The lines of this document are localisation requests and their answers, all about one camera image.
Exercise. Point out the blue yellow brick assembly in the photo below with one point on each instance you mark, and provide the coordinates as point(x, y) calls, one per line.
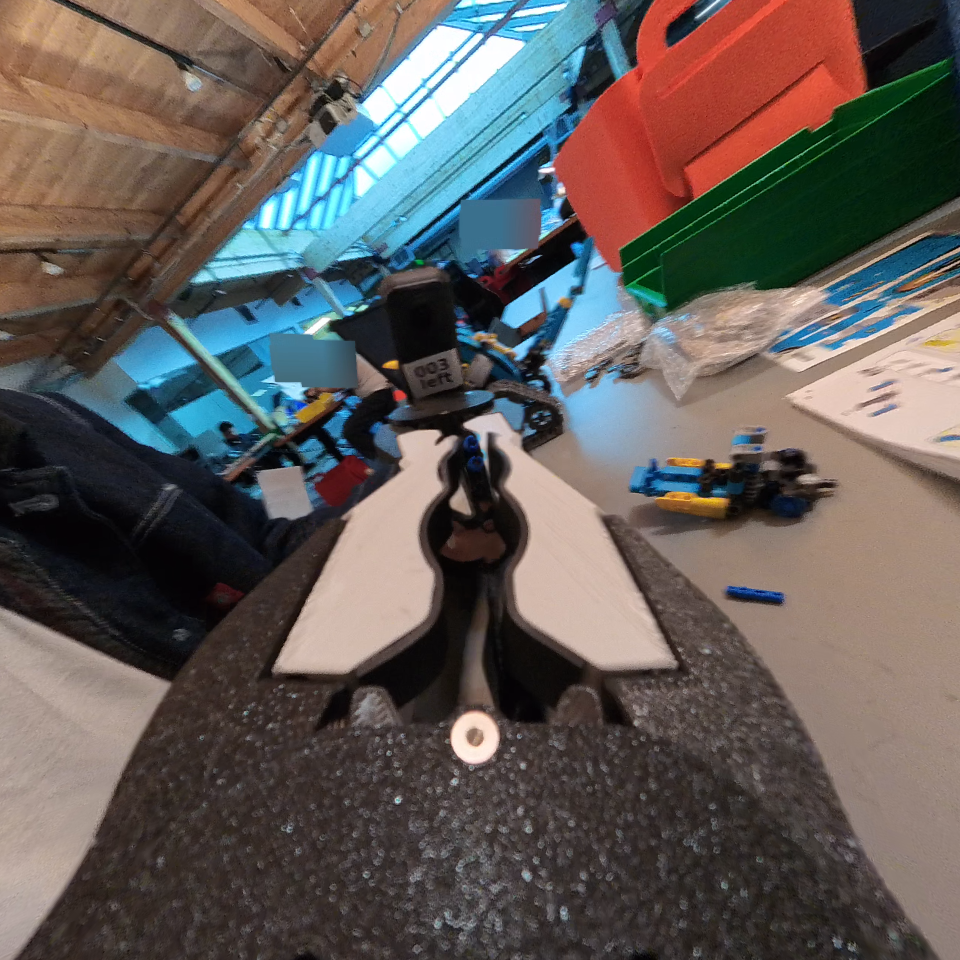
point(720, 480)

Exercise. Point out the crinkled clear plastic bag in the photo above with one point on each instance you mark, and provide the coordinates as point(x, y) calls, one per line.
point(727, 337)

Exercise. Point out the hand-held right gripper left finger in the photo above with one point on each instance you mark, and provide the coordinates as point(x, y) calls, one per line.
point(360, 592)

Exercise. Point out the orange plastic bin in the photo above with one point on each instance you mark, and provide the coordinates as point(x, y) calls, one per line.
point(637, 172)

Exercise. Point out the open instruction booklet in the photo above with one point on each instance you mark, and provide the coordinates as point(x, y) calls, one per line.
point(885, 405)

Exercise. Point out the clear bag of track links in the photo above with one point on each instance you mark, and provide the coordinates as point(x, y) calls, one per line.
point(600, 345)

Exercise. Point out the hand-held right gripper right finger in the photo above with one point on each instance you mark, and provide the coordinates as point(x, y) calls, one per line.
point(592, 592)

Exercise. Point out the red bag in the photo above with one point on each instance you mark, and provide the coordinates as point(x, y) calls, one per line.
point(341, 480)

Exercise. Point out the white shirt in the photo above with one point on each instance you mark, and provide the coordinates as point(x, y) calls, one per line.
point(60, 750)

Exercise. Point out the short black ridged beam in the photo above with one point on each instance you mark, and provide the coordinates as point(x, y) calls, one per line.
point(481, 487)

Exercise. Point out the built blue robot model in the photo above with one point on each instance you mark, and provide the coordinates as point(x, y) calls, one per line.
point(540, 405)

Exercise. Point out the blue sticker sheet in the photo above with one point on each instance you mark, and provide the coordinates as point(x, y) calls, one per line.
point(862, 307)

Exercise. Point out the person's left hand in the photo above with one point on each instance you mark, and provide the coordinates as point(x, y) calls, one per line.
point(472, 541)

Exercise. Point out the grey desk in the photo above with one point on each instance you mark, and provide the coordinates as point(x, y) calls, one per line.
point(862, 712)

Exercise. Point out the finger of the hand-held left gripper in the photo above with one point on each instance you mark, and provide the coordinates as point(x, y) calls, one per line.
point(416, 448)
point(508, 436)

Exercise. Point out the green plastic bin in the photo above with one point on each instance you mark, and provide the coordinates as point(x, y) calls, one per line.
point(787, 225)

